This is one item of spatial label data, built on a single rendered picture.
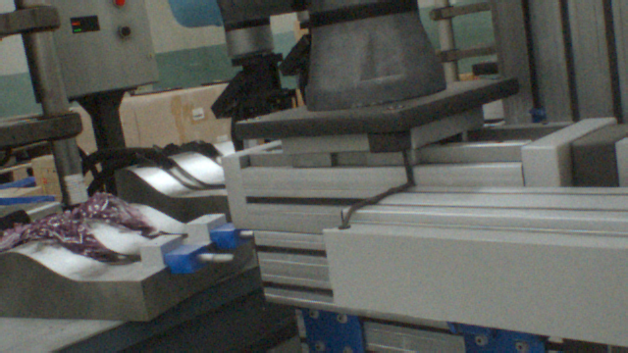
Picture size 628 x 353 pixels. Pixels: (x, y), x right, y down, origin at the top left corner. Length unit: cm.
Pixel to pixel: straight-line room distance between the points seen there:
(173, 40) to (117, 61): 811
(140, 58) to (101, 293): 122
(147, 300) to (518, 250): 57
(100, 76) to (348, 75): 139
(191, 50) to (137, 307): 948
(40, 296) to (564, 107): 72
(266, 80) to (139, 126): 423
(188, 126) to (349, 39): 447
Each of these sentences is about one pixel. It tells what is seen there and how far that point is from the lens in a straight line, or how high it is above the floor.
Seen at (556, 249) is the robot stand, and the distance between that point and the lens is 55.
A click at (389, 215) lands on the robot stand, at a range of 66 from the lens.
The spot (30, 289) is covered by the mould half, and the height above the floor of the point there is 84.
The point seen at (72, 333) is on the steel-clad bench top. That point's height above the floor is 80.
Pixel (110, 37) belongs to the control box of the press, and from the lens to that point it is 214.
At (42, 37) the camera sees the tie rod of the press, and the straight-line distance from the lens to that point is 190.
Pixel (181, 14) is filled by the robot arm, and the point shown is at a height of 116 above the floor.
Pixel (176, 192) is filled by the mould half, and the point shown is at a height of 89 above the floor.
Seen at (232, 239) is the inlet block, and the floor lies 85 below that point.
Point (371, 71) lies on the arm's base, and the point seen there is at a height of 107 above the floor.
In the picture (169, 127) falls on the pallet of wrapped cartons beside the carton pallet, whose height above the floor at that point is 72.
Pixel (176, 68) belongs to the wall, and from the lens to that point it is 1022.
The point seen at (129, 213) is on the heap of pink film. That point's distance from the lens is 123.
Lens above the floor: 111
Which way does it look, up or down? 9 degrees down
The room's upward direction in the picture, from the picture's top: 9 degrees counter-clockwise
